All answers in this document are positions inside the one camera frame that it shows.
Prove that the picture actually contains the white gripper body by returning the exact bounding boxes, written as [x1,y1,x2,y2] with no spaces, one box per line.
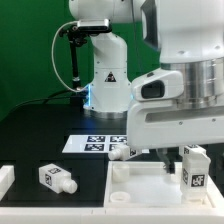
[126,100,224,150]

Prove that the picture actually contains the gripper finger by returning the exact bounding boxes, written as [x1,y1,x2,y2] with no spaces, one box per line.
[156,148,175,174]

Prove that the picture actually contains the white square tabletop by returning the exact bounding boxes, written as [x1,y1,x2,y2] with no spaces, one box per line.
[104,161,216,208]

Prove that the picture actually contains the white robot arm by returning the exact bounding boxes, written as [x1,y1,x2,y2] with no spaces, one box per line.
[69,0,224,151]

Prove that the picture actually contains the marker tag sheet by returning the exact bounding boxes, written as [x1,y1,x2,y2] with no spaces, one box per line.
[62,134,151,155]

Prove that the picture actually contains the white U-shaped fence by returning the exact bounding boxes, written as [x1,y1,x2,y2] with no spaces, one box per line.
[0,165,224,224]

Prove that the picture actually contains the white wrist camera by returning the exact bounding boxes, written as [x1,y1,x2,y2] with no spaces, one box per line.
[131,69,184,102]

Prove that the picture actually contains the black cable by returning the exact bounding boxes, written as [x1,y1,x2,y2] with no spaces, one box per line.
[9,89,76,114]

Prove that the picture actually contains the grey camera on stand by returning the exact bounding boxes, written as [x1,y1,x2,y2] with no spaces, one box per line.
[77,19,110,33]

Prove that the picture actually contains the black camera stand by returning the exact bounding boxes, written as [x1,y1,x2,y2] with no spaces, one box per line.
[59,26,87,107]

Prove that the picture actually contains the white camera cable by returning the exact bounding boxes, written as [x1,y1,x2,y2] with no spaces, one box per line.
[50,21,84,93]

